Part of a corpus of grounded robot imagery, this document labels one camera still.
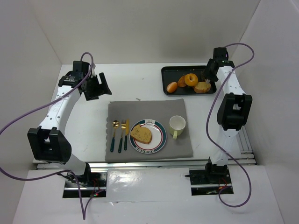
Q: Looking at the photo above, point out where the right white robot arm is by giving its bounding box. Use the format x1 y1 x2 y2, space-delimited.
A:
204 47 252 175

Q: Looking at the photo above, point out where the purple cable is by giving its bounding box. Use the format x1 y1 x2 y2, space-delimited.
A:
0 52 99 221
206 42 255 208

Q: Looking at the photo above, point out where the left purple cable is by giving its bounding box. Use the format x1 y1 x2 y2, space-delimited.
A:
0 52 99 221

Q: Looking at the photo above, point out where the gold spoon green handle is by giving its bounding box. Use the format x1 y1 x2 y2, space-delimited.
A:
110 120 120 152

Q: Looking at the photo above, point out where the dark brown bread piece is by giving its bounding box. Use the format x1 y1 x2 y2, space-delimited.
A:
201 72 206 80

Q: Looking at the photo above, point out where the white plate green red rim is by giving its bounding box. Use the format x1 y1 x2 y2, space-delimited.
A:
129 119 167 154

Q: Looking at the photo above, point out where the black baking tray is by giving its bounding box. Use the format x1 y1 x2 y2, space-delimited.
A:
161 65 217 96

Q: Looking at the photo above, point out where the orange glazed donut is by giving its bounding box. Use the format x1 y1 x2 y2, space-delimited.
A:
184 73 199 87

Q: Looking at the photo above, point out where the aluminium front rail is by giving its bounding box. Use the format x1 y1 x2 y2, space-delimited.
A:
35 159 210 169

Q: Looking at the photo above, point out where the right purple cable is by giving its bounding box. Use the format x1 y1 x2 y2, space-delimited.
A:
206 42 255 208

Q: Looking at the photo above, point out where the grey cloth placemat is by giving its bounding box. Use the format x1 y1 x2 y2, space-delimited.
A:
105 99 193 162

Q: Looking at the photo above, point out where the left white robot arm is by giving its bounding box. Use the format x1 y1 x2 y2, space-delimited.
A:
27 61 111 183

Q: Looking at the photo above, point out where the bread slice front right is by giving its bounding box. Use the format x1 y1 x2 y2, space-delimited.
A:
193 82 211 93

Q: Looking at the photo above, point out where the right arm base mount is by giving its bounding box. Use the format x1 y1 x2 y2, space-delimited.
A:
185 169 234 196

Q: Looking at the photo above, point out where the gold fork green handle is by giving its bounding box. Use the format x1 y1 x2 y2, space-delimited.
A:
118 119 126 153

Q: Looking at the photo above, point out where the gold knife green handle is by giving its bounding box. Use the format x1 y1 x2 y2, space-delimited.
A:
124 119 129 151

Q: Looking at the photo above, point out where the small round bun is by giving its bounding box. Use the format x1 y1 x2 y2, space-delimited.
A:
166 82 178 93

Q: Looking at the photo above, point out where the brown pastry under donut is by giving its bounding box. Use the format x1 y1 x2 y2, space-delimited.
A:
178 76 186 87

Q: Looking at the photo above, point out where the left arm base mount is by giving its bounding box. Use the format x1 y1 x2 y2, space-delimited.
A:
63 171 108 198

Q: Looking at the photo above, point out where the light green mug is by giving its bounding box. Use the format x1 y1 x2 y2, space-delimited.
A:
169 115 186 139

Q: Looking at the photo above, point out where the large bread slice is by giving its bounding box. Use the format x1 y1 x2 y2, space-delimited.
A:
130 124 152 144

